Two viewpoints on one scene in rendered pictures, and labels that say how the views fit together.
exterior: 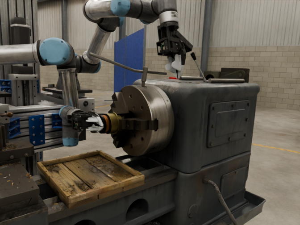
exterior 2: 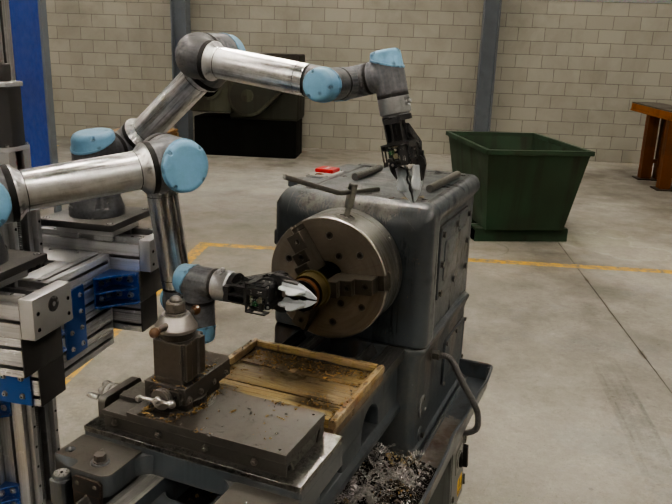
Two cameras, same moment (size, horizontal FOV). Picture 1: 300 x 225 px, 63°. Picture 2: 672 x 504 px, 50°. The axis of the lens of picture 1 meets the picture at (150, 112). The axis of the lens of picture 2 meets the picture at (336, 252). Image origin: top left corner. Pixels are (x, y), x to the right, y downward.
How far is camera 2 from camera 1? 1.02 m
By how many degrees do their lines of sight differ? 28
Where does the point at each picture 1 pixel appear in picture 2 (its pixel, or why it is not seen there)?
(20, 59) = (116, 189)
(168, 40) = (409, 147)
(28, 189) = (314, 418)
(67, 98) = (172, 247)
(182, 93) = (409, 220)
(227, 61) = (244, 33)
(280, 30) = not seen: outside the picture
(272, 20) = not seen: outside the picture
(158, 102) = (383, 242)
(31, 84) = (31, 216)
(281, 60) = (373, 31)
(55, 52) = (191, 170)
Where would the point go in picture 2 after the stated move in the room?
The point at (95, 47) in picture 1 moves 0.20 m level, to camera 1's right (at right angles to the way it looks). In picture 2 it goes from (170, 118) to (239, 117)
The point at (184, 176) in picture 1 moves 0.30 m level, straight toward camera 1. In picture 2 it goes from (418, 354) to (472, 408)
